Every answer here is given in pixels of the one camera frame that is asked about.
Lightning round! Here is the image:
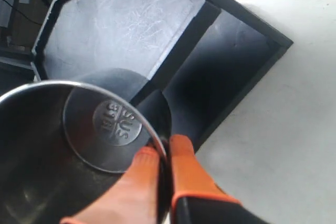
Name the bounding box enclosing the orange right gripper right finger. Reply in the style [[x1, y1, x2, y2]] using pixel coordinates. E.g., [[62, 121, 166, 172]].
[[170, 134, 266, 223]]

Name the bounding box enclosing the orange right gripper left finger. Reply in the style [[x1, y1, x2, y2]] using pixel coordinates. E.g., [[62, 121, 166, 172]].
[[60, 146, 160, 223]]

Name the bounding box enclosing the stainless steel cup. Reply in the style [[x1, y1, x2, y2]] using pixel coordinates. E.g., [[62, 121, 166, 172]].
[[1, 80, 172, 223]]

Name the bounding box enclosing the black metal rack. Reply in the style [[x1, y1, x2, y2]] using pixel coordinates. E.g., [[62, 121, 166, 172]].
[[1, 0, 292, 150]]

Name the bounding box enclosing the cardboard box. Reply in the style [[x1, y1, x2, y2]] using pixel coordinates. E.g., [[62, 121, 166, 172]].
[[1, 0, 49, 49]]

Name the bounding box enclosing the black cable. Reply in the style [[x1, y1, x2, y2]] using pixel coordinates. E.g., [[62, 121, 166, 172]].
[[0, 0, 44, 25]]

